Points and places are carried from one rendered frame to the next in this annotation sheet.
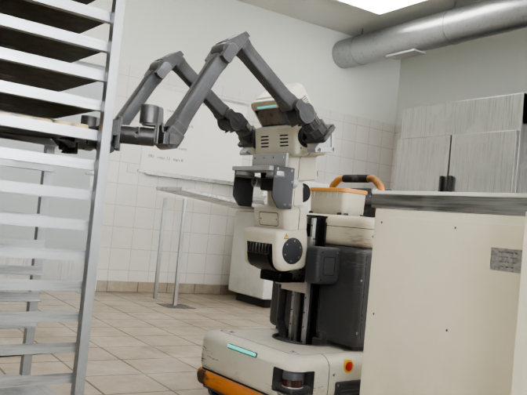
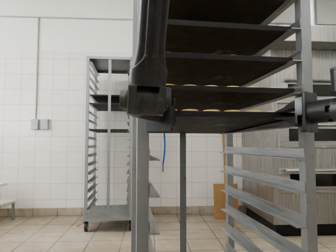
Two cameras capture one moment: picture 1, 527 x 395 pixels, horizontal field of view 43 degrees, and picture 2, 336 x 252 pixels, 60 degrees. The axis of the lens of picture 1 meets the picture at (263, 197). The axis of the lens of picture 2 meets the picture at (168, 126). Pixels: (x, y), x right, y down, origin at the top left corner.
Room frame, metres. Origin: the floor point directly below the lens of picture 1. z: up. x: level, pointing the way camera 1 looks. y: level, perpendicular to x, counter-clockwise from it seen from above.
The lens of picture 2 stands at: (2.40, -0.12, 0.90)
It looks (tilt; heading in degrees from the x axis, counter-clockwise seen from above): 4 degrees up; 120
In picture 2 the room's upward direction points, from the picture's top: straight up
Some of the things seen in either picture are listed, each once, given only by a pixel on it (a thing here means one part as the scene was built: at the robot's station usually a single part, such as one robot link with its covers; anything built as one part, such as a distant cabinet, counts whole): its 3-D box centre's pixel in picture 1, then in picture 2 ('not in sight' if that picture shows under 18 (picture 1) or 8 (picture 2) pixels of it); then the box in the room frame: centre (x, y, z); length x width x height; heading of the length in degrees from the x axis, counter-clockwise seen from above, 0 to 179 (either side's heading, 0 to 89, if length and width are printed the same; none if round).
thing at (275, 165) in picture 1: (265, 180); not in sight; (2.64, 0.00, 0.92); 0.28 x 0.16 x 0.22; 38
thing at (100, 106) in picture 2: not in sight; (111, 107); (0.21, 2.45, 1.32); 0.60 x 0.40 x 0.01; 126
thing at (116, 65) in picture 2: not in sight; (111, 141); (0.20, 2.45, 0.93); 0.64 x 0.51 x 1.78; 126
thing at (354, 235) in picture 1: (328, 266); not in sight; (2.88, -0.30, 0.59); 0.55 x 0.34 x 0.83; 38
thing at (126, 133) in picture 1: (126, 134); (154, 108); (2.05, 0.44, 0.98); 0.07 x 0.07 x 0.10; 8
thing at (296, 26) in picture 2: not in sight; (248, 57); (2.13, 0.99, 1.23); 0.64 x 0.03 x 0.03; 128
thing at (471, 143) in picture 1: (474, 215); not in sight; (6.30, -2.00, 1.03); 1.40 x 0.91 x 2.05; 33
